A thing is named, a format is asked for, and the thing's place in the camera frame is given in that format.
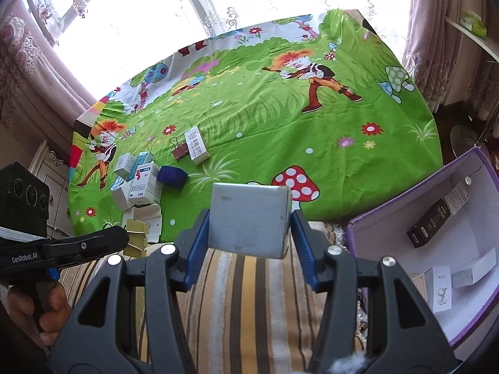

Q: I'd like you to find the pink curtain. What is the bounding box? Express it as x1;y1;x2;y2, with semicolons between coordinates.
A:
1;0;96;157

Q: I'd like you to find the white logo box in bin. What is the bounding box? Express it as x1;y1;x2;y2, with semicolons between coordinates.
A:
424;265;453;313

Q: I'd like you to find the gold white dental box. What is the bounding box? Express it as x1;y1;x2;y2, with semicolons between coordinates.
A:
184;126;211;165

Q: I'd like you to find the white lace curtain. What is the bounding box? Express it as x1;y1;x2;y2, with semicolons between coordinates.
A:
21;0;410;98

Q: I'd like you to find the cream ornate drawer cabinet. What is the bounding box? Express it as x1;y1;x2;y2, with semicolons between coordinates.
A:
28;140;74;239

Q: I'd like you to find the green tissue pack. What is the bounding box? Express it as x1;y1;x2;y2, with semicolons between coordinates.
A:
459;10;488;39

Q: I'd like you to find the plain white cube box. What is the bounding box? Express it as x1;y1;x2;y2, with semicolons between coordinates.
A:
208;182;292;259

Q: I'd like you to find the person left hand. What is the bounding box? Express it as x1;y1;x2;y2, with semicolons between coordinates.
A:
5;279;73;347

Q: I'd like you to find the white medicine box red logo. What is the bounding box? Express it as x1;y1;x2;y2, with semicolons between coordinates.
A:
128;161;163;206

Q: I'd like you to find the flat white box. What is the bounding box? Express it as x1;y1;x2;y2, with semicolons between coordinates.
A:
122;204;162;244

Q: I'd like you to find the purple storage box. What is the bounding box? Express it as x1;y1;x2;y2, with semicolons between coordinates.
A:
344;146;499;347

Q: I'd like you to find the small white box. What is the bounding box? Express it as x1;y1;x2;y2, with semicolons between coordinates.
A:
111;181;133;211

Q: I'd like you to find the striped plush cushion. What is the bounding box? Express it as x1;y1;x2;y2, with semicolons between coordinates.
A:
57;221;367;374

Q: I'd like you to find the cartoon green tablecloth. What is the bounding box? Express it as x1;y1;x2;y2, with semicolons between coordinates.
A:
69;9;442;242

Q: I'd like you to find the teal patterned box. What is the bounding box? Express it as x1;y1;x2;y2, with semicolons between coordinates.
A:
128;151;155;181

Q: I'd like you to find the white wall shelf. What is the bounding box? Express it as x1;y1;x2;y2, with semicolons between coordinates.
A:
445;17;499;63

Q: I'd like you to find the pink binder clip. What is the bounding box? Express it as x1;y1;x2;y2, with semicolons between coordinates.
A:
170;136;189;161

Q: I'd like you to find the white diamond logo box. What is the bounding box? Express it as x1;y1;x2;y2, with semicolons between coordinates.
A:
113;153;136;181

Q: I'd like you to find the dark blue box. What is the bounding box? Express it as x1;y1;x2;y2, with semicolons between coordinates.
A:
157;165;189;190

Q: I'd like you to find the black instruction box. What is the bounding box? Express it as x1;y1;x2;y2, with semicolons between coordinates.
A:
407;199;452;248

